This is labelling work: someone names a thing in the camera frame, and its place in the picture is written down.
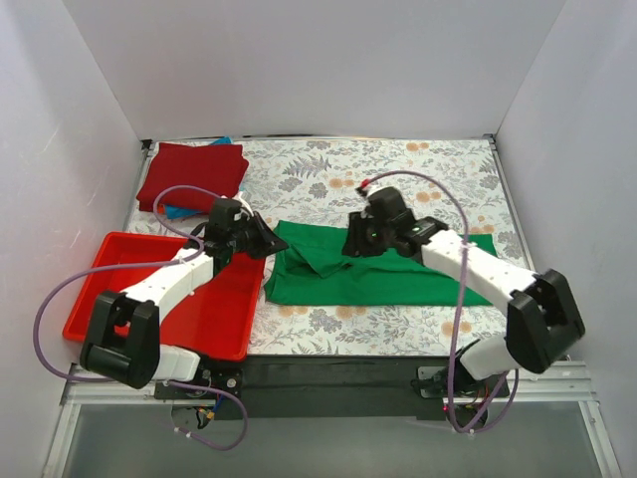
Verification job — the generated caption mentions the green t shirt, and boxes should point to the green t shirt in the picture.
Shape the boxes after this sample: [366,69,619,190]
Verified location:
[262,219,495,308]

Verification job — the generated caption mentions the red plastic tray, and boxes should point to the red plastic tray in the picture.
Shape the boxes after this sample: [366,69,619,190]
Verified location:
[62,232,265,361]

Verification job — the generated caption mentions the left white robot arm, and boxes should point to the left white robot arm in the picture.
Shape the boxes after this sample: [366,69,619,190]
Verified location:
[80,198,288,398]

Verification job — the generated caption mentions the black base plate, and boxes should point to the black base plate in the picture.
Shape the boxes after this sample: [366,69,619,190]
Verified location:
[153,354,512,419]

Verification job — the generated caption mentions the folded blue t shirt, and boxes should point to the folded blue t shirt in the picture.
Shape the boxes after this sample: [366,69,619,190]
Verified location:
[159,138,249,219]

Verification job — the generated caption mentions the floral table cloth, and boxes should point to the floral table cloth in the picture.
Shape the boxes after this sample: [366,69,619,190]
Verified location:
[122,137,556,358]

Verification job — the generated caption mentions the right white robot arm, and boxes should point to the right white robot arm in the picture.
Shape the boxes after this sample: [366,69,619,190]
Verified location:
[342,187,585,396]

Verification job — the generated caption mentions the folded dark red t shirt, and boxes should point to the folded dark red t shirt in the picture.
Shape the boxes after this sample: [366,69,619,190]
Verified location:
[136,143,249,212]

